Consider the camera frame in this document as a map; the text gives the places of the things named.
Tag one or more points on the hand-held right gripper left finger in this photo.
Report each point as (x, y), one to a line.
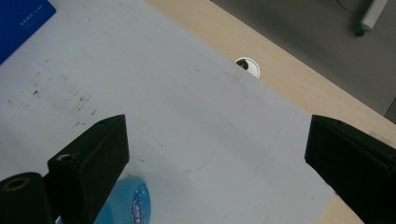
(93, 161)

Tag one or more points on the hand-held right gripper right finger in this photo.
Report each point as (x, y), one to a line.
(351, 165)

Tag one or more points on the blue plastic bottle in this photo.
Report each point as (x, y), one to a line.
(124, 205)

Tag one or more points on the blue cardboard box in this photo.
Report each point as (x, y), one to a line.
(18, 21)

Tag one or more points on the white paper sheet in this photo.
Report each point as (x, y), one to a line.
(186, 109)

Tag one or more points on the white furniture leg with caster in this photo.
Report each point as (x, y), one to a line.
(372, 15)

